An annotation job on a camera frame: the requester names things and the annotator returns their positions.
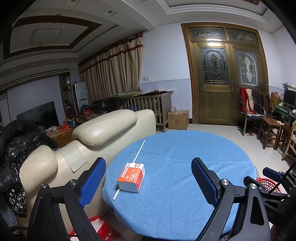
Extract red plastic trash basket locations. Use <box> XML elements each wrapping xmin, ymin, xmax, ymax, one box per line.
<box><xmin>256</xmin><ymin>178</ymin><xmax>276</xmax><ymax>191</ymax></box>

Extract beige striped curtain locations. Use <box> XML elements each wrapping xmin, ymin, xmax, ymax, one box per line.
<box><xmin>79</xmin><ymin>32</ymin><xmax>144</xmax><ymax>102</ymax></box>

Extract grey wooden crib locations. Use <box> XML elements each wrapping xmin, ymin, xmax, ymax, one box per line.
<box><xmin>111</xmin><ymin>90</ymin><xmax>171</xmax><ymax>132</ymax></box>

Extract black computer monitor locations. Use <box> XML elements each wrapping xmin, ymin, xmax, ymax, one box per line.
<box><xmin>283</xmin><ymin>89</ymin><xmax>296</xmax><ymax>109</ymax></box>

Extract orange white tissue box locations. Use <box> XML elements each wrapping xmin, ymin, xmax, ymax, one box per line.
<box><xmin>117</xmin><ymin>162</ymin><xmax>146</xmax><ymax>194</ymax></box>

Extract chair with red cloth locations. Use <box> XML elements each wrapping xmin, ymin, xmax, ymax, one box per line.
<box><xmin>238</xmin><ymin>87</ymin><xmax>267</xmax><ymax>135</ymax></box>

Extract red white gift bag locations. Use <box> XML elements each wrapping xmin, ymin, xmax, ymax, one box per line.
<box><xmin>68</xmin><ymin>215</ymin><xmax>122</xmax><ymax>241</ymax></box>

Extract brown wooden double door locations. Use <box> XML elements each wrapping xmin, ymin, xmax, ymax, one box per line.
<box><xmin>181</xmin><ymin>22</ymin><xmax>269</xmax><ymax>126</ymax></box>

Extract blue round table cloth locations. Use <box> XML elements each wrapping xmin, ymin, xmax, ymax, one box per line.
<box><xmin>102</xmin><ymin>131</ymin><xmax>257</xmax><ymax>240</ymax></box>

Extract white refrigerator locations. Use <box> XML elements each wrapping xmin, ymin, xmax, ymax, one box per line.
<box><xmin>73</xmin><ymin>82</ymin><xmax>89</xmax><ymax>113</ymax></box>

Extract wicker armchair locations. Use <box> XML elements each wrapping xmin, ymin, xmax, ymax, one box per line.
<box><xmin>281</xmin><ymin>120</ymin><xmax>296</xmax><ymax>161</ymax></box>

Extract black flat television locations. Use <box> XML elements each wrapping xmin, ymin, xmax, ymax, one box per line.
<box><xmin>16</xmin><ymin>101</ymin><xmax>59</xmax><ymax>128</ymax></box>

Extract long white stick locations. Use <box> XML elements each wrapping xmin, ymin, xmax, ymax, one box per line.
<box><xmin>112</xmin><ymin>139</ymin><xmax>146</xmax><ymax>201</ymax></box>

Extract cardboard box by wall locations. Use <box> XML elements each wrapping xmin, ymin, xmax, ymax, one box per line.
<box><xmin>168</xmin><ymin>110</ymin><xmax>189</xmax><ymax>130</ymax></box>

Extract cream leather sofa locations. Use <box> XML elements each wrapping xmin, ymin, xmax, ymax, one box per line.
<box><xmin>20</xmin><ymin>109</ymin><xmax>156</xmax><ymax>215</ymax></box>

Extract dark wooden stool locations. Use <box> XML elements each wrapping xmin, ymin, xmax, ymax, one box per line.
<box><xmin>257</xmin><ymin>116</ymin><xmax>281</xmax><ymax>150</ymax></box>

